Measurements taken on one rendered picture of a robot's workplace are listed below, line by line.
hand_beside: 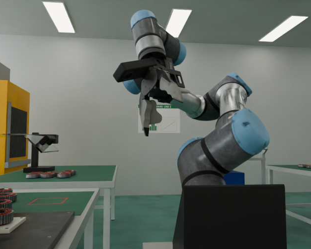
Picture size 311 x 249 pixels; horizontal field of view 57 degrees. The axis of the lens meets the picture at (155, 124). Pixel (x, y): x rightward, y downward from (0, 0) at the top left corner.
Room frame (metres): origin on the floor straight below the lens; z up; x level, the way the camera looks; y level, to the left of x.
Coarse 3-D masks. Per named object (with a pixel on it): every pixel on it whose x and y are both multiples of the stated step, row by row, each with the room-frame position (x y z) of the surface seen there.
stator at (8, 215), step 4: (0, 208) 0.97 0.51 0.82; (4, 208) 0.97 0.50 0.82; (8, 208) 0.97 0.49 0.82; (0, 212) 0.96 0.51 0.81; (4, 212) 0.92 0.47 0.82; (8, 212) 0.93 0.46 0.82; (12, 212) 0.94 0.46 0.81; (0, 216) 0.90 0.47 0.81; (4, 216) 0.91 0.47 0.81; (8, 216) 0.92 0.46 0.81; (12, 216) 0.94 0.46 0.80; (0, 220) 0.90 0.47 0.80; (4, 220) 0.91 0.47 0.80; (8, 220) 0.92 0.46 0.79; (12, 220) 0.94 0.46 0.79; (0, 224) 0.90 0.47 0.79
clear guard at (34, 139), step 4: (0, 136) 1.02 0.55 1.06; (4, 136) 1.02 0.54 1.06; (8, 136) 1.02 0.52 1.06; (12, 136) 1.02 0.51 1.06; (16, 136) 1.02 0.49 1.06; (20, 136) 1.02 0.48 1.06; (24, 136) 1.02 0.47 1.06; (28, 136) 0.91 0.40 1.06; (32, 136) 0.95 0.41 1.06; (36, 136) 1.00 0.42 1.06; (40, 136) 1.06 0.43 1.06; (32, 140) 0.91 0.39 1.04; (36, 140) 0.95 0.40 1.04; (36, 144) 0.91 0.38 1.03; (40, 144) 0.96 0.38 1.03; (44, 144) 1.01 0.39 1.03; (52, 144) 1.13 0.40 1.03; (40, 148) 0.92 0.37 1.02; (44, 148) 0.96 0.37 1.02; (48, 148) 1.01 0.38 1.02; (52, 148) 1.07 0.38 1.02; (56, 148) 1.13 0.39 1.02; (40, 152) 0.90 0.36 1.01; (44, 152) 0.93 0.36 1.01
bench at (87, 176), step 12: (60, 168) 3.51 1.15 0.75; (72, 168) 3.51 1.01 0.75; (84, 168) 3.51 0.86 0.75; (96, 168) 3.51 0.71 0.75; (108, 168) 3.51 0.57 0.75; (0, 180) 2.32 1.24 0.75; (12, 180) 2.32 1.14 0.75; (24, 180) 2.32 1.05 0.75; (36, 180) 2.32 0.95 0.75; (48, 180) 2.32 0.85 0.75; (60, 180) 2.32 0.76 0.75; (72, 180) 2.32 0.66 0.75; (84, 180) 2.32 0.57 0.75; (96, 180) 2.32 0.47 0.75; (108, 180) 2.32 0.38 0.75; (108, 192) 2.32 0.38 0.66; (108, 204) 2.32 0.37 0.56; (108, 216) 2.32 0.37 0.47; (108, 228) 2.32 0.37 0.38; (108, 240) 2.32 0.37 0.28
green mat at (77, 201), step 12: (36, 192) 1.74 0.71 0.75; (48, 192) 1.74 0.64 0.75; (60, 192) 1.74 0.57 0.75; (72, 192) 1.74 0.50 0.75; (84, 192) 1.74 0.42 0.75; (12, 204) 1.39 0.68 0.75; (24, 204) 1.39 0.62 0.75; (48, 204) 1.39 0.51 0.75; (60, 204) 1.39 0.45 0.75; (72, 204) 1.39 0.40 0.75; (84, 204) 1.39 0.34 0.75
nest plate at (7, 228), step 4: (16, 220) 0.97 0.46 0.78; (20, 220) 0.97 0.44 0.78; (24, 220) 1.00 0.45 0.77; (4, 224) 0.92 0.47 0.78; (8, 224) 0.92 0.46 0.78; (12, 224) 0.92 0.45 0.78; (16, 224) 0.93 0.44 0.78; (20, 224) 0.96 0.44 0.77; (0, 228) 0.88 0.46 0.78; (4, 228) 0.88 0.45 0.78; (8, 228) 0.88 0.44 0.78; (12, 228) 0.89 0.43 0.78; (0, 232) 0.86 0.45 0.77; (4, 232) 0.87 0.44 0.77; (8, 232) 0.87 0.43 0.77
